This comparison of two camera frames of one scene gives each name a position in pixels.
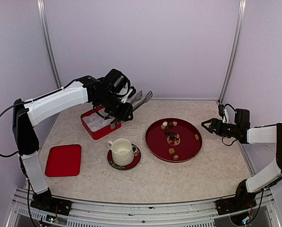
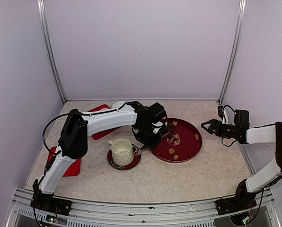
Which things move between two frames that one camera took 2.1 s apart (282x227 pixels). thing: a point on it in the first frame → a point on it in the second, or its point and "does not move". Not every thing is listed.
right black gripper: x=216 y=122 does not move
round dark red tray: x=174 y=140 does not move
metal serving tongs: x=137 y=96 → x=163 y=135
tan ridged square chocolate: x=171 y=151 does not move
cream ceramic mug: x=122 y=151 does not move
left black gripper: x=124 y=114 → x=151 y=144
